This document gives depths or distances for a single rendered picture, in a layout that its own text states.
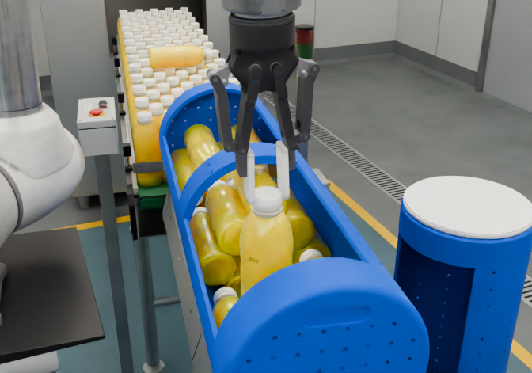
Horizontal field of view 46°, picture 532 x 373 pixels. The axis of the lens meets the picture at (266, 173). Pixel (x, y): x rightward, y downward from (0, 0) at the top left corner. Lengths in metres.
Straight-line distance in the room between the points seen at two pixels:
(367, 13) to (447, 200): 5.29
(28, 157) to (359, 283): 0.63
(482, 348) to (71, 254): 0.89
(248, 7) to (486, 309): 0.93
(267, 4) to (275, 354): 0.41
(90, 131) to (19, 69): 0.62
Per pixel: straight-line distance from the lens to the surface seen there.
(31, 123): 1.15
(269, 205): 0.79
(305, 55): 2.02
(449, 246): 1.34
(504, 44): 5.54
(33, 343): 1.09
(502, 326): 1.49
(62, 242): 1.33
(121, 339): 2.18
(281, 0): 0.69
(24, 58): 1.15
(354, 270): 0.81
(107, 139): 1.74
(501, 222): 1.38
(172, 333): 2.68
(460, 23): 6.03
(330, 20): 6.44
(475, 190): 1.50
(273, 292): 0.78
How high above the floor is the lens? 1.67
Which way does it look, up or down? 25 degrees down
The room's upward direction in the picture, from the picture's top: straight up
